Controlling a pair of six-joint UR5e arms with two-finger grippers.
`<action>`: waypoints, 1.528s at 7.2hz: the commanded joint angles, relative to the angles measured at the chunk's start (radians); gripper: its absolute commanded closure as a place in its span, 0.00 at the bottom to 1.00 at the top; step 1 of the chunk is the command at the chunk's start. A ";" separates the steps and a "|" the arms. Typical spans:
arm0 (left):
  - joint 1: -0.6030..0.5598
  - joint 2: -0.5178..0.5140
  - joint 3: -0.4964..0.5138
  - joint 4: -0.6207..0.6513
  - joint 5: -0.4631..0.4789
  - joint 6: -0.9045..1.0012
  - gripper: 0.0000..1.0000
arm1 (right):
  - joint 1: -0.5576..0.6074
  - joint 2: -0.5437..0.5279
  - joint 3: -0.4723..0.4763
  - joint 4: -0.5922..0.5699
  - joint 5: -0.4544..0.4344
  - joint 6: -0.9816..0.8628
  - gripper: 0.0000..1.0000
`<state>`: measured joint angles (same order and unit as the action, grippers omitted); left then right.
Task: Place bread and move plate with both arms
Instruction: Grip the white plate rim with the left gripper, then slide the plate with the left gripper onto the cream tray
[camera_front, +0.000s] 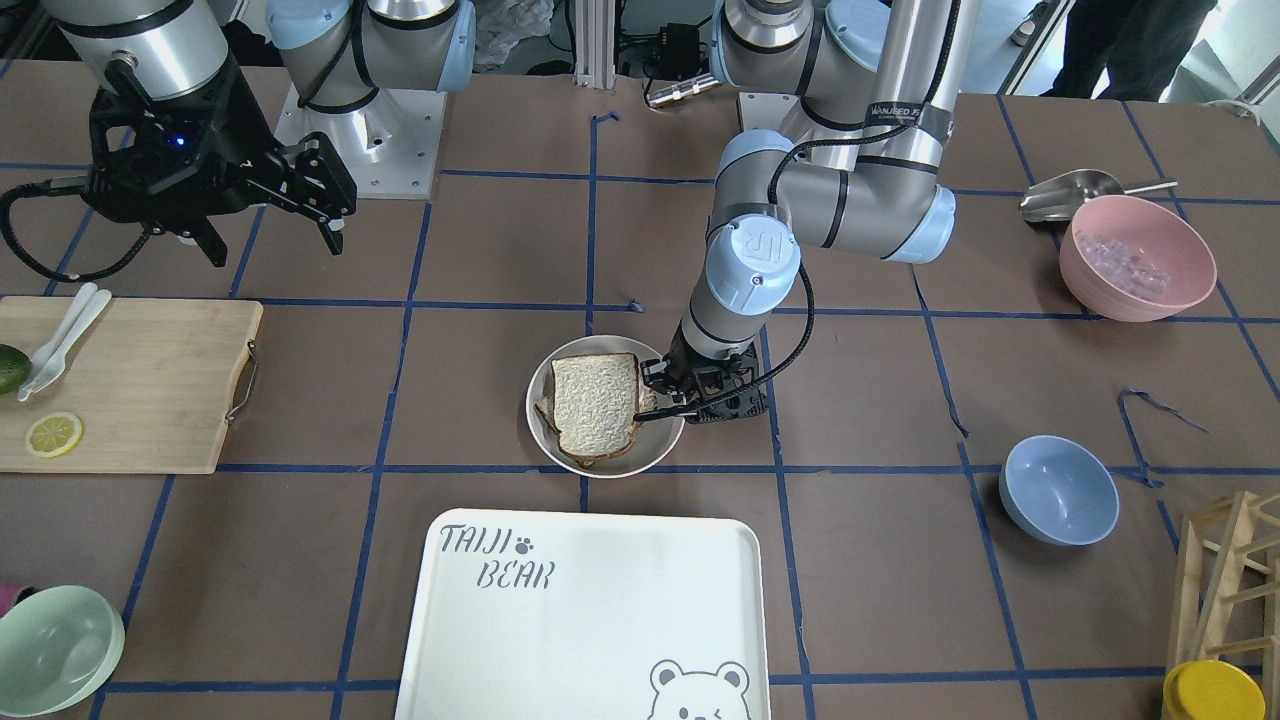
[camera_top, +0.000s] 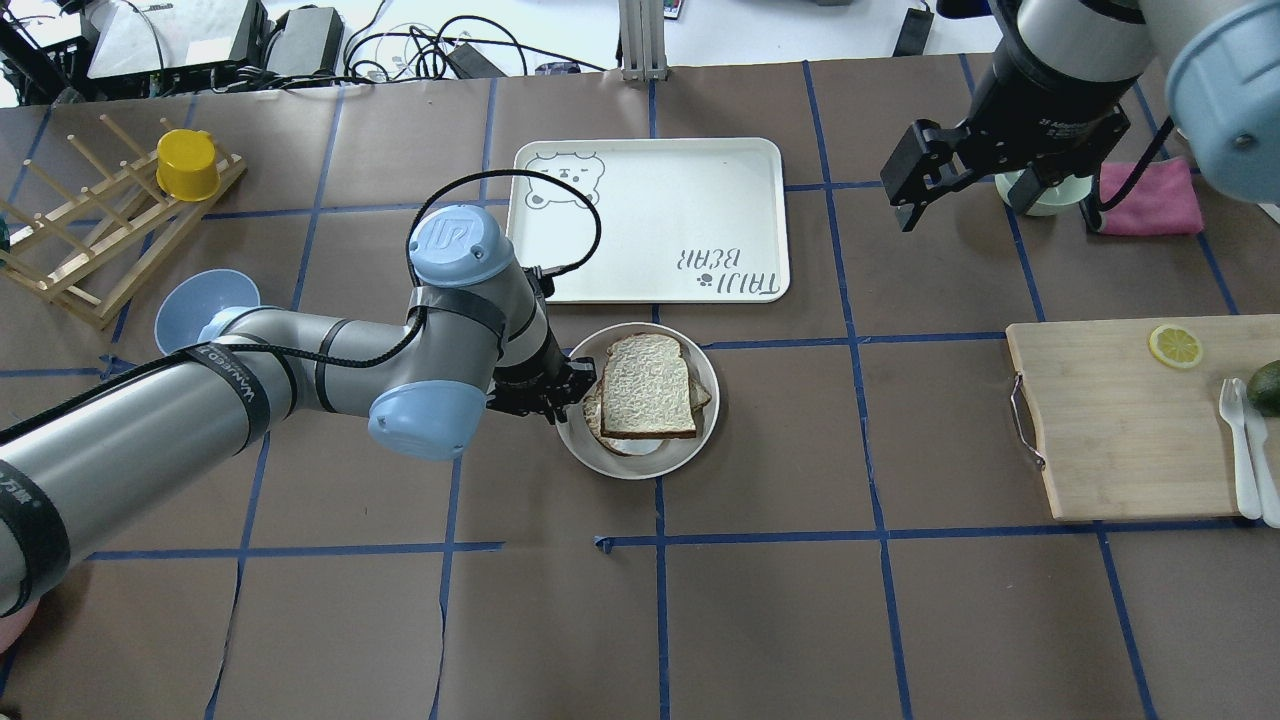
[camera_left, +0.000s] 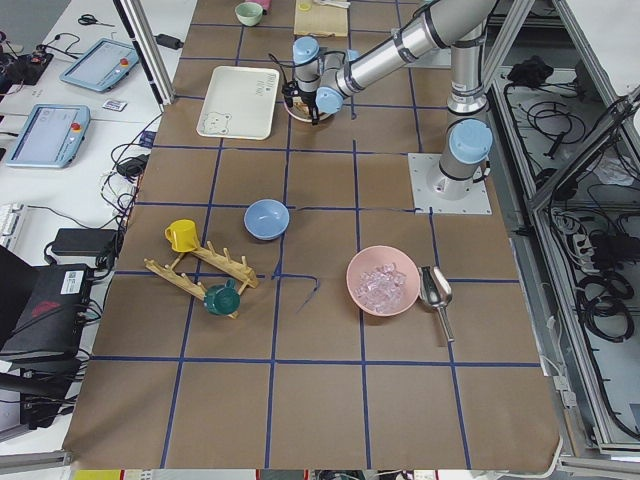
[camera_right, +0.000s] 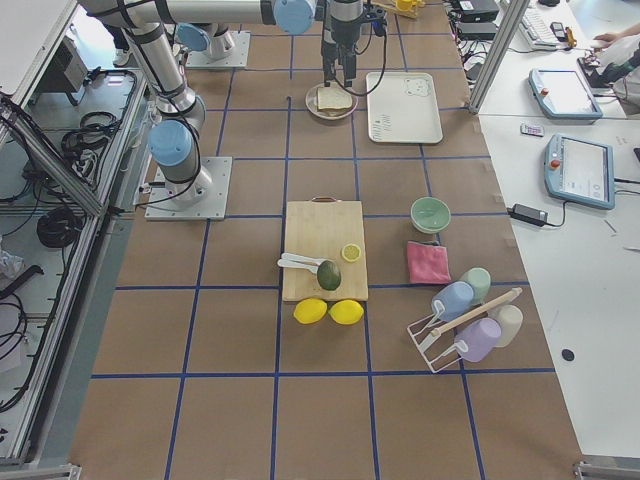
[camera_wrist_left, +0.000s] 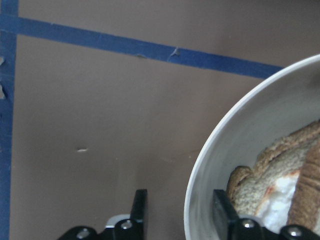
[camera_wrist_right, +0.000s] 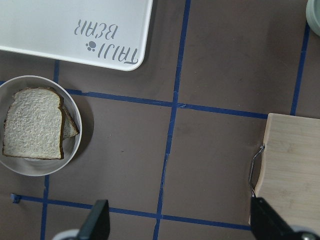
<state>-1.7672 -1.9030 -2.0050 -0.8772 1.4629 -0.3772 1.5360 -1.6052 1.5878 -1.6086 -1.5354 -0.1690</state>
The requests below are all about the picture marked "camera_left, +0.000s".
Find near teach pendant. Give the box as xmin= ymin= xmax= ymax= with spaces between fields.
xmin=6 ymin=104 xmax=91 ymax=169

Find large black power brick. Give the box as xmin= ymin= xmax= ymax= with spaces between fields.
xmin=51 ymin=228 xmax=116 ymax=257

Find bread slice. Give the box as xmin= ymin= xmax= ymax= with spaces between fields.
xmin=292 ymin=99 xmax=310 ymax=117

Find black computer box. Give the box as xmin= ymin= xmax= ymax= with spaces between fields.
xmin=1 ymin=264 xmax=93 ymax=362

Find teach pendant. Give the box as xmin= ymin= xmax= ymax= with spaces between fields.
xmin=60 ymin=38 xmax=139 ymax=92
xmin=6 ymin=104 xmax=91 ymax=169

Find white round plate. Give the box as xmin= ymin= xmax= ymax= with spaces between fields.
xmin=284 ymin=97 xmax=312 ymax=123

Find metal scoop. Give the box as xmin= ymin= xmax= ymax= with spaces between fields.
xmin=419 ymin=266 xmax=455 ymax=343

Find white bear tray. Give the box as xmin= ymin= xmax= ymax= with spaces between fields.
xmin=196 ymin=66 xmax=280 ymax=140

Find yellow mug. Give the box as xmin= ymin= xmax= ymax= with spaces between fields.
xmin=164 ymin=219 xmax=200 ymax=253

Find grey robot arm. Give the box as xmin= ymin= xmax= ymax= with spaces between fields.
xmin=282 ymin=0 xmax=497 ymax=200

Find wooden cutting board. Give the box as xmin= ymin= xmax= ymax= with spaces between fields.
xmin=294 ymin=0 xmax=349 ymax=37

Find black power adapter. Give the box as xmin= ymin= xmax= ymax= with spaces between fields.
xmin=155 ymin=34 xmax=184 ymax=50

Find scissors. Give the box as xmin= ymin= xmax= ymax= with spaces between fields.
xmin=77 ymin=14 xmax=113 ymax=27

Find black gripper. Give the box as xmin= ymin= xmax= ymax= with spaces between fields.
xmin=281 ymin=81 xmax=320 ymax=125

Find wooden cup rack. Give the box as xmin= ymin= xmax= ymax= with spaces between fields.
xmin=143 ymin=239 xmax=260 ymax=320

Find dark green mug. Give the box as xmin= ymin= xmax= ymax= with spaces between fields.
xmin=203 ymin=278 xmax=240 ymax=315

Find pink bowl with ice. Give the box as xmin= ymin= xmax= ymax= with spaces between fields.
xmin=346 ymin=245 xmax=420 ymax=316

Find green bowl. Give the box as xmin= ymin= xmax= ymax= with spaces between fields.
xmin=235 ymin=1 xmax=263 ymax=27

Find blue bowl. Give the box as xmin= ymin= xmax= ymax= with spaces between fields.
xmin=244 ymin=199 xmax=290 ymax=241

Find pink cloth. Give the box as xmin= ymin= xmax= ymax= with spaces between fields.
xmin=256 ymin=0 xmax=271 ymax=13

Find far teach pendant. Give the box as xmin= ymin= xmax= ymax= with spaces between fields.
xmin=60 ymin=38 xmax=139 ymax=92

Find white plastic utensil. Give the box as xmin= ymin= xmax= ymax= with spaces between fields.
xmin=314 ymin=0 xmax=351 ymax=9

